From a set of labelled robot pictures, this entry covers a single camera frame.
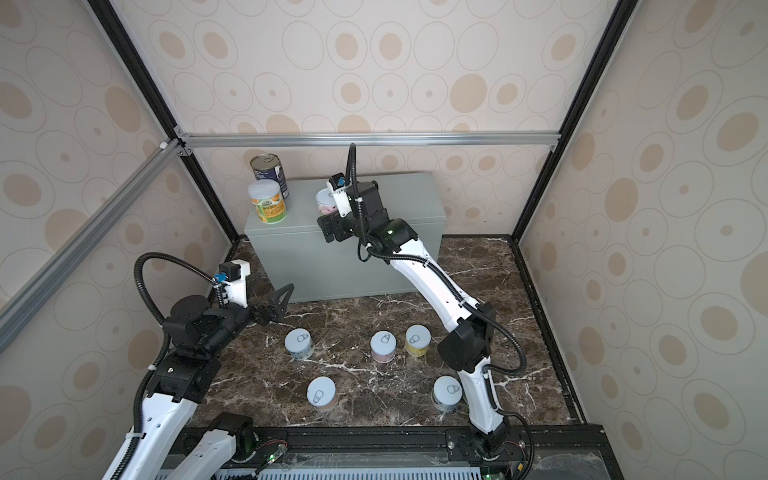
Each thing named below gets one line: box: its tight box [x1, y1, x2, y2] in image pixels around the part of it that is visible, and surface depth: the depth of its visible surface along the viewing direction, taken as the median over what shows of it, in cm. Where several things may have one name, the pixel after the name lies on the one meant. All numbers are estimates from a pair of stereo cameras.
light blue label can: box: [284, 327, 315, 360], surface depth 88 cm
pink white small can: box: [316, 187, 338, 216], surface depth 75 cm
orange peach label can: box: [306, 376, 337, 407], surface depth 79 cm
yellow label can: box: [405, 324, 432, 357], surface depth 89 cm
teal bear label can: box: [431, 375, 463, 413], surface depth 79 cm
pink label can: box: [370, 330, 397, 364], surface depth 87 cm
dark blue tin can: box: [250, 152, 289, 199], surface depth 77 cm
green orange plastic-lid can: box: [248, 179, 288, 225], surface depth 74 cm
